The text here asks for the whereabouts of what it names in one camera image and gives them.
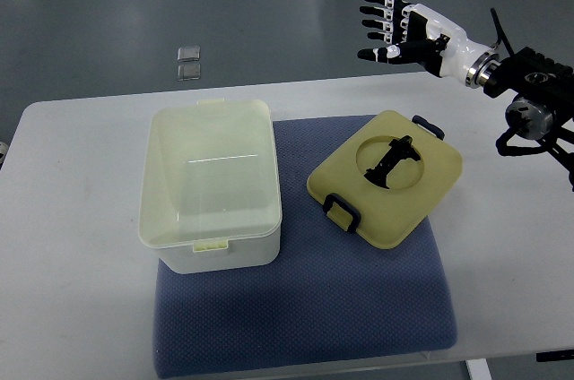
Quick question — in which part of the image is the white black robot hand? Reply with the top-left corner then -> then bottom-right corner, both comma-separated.
357,0 -> 498,88

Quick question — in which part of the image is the yellow box lid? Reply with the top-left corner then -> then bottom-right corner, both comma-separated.
307,110 -> 463,249

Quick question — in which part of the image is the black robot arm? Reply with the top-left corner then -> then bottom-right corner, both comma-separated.
477,9 -> 573,181

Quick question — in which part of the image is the white storage box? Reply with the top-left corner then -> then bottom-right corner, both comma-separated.
139,99 -> 282,274

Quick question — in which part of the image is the upper clear floor plate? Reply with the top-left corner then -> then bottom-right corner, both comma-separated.
177,45 -> 201,62

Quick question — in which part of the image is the blue grey cushion mat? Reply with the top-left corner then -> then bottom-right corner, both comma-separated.
153,116 -> 457,378

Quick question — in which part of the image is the white table leg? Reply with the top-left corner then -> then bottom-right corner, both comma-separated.
465,358 -> 492,380

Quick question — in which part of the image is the white wheel at left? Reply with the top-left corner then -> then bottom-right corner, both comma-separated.
0,142 -> 9,164

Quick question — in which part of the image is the black table bracket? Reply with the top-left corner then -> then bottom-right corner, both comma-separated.
536,350 -> 574,363

